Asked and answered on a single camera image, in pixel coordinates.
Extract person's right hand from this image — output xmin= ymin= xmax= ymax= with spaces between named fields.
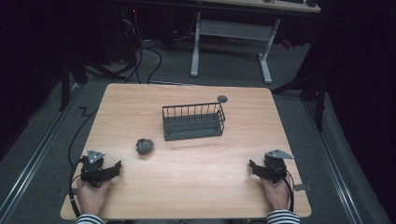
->
xmin=260 ymin=176 xmax=292 ymax=212

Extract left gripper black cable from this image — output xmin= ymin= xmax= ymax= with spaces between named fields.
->
xmin=67 ymin=157 xmax=86 ymax=218

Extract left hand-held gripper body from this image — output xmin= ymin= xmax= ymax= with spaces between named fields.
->
xmin=80 ymin=148 xmax=108 ymax=189

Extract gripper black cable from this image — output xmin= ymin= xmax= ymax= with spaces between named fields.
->
xmin=270 ymin=164 xmax=296 ymax=214
xmin=67 ymin=157 xmax=86 ymax=218

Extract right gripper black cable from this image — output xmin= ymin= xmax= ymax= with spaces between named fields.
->
xmin=270 ymin=164 xmax=296 ymax=214

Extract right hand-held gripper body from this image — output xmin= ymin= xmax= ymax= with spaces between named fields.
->
xmin=263 ymin=148 xmax=295 ymax=185

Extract white metal desk frame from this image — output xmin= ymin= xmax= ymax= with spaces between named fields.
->
xmin=190 ymin=11 xmax=282 ymax=85

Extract black wire basket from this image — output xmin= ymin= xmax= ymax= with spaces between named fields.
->
xmin=161 ymin=102 xmax=226 ymax=142

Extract black metal stand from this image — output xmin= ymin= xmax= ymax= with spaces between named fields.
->
xmin=58 ymin=54 xmax=90 ymax=112
xmin=271 ymin=62 xmax=330 ymax=133

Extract metal floor rail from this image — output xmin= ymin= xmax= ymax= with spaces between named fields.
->
xmin=0 ymin=82 xmax=80 ymax=223
xmin=302 ymin=100 xmax=364 ymax=224

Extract steel wool scrubber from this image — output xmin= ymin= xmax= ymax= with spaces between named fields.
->
xmin=134 ymin=138 xmax=155 ymax=156

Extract black computer tower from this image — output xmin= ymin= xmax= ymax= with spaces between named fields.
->
xmin=94 ymin=4 xmax=139 ymax=64

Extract person's right striped sleeve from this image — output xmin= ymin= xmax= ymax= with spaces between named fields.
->
xmin=266 ymin=208 xmax=302 ymax=224

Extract person's left hand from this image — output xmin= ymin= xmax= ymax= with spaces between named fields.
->
xmin=77 ymin=178 xmax=112 ymax=217

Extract black floor cables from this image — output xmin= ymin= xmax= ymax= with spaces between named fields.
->
xmin=67 ymin=8 xmax=200 ymax=169

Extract person's left striped sleeve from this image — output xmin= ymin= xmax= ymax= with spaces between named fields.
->
xmin=75 ymin=213 xmax=106 ymax=224

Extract person's striped sleeve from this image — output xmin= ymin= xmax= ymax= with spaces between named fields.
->
xmin=75 ymin=213 xmax=106 ymax=224
xmin=266 ymin=208 xmax=302 ymax=224

